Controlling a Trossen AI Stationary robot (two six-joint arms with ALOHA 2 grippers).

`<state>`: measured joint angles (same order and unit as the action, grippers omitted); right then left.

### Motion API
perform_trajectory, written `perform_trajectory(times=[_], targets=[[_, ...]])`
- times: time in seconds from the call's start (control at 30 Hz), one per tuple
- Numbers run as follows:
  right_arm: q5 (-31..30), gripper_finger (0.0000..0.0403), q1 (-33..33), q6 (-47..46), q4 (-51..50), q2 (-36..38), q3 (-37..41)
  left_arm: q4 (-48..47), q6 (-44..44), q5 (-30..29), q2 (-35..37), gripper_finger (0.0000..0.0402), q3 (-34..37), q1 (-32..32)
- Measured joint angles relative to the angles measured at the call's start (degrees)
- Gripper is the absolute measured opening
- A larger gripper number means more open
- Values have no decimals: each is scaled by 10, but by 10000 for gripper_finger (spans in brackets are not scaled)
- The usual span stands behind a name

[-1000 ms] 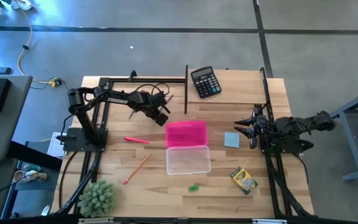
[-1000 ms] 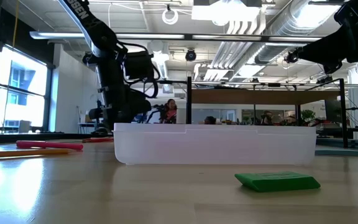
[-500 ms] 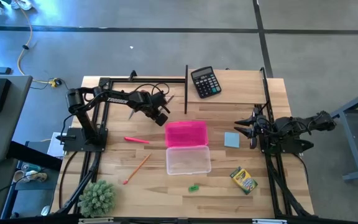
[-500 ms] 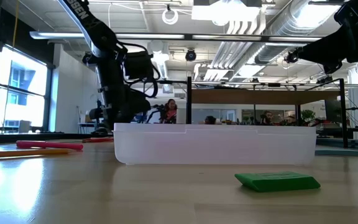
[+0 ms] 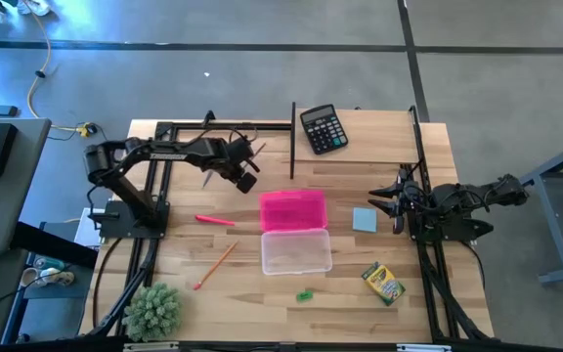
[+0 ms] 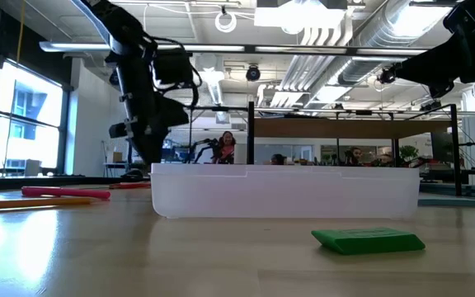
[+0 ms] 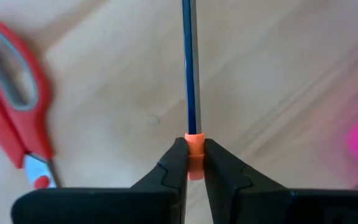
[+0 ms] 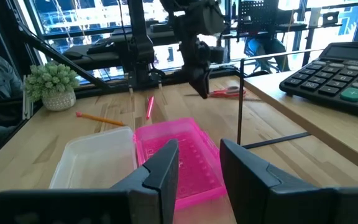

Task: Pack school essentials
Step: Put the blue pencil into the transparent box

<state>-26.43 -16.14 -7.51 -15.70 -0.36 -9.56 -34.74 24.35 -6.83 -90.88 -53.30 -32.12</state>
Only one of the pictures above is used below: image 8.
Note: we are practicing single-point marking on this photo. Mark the black aluminium table frame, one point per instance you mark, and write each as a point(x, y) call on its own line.
point(73, 67)

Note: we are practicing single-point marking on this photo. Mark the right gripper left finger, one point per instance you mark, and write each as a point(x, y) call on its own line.
point(154, 193)

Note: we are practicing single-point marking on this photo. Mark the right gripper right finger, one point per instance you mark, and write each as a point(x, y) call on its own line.
point(259, 193)

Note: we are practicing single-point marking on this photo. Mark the black pegboard panel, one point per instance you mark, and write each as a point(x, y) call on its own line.
point(256, 15)

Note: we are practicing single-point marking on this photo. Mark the pink pen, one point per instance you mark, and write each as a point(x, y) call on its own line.
point(149, 107)

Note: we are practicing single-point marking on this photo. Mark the blue office chair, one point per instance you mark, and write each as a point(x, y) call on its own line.
point(259, 51)

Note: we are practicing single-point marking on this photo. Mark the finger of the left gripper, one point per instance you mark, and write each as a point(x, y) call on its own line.
point(200, 87)
point(209, 82)

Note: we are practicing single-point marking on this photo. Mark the orange pencil pink eraser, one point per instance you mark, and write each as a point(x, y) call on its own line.
point(99, 119)

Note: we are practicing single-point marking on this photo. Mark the black background desk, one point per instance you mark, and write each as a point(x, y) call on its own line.
point(104, 53)

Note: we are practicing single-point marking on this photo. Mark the green succulent white pot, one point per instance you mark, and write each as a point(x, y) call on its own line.
point(51, 81)

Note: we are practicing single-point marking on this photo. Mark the black desk calculator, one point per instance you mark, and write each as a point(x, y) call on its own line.
point(331, 81)

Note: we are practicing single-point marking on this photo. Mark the silver frame bracket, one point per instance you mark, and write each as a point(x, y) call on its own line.
point(26, 99)

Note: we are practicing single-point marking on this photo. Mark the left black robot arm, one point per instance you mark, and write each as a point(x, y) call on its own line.
point(140, 46)

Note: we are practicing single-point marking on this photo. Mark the pink-lidded clear pencil box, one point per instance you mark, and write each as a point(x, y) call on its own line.
point(194, 161)

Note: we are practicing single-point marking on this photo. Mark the wooden riser shelf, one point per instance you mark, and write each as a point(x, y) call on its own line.
point(322, 124)

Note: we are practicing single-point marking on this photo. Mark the black metal shelf leg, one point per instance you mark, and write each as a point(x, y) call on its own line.
point(240, 102)

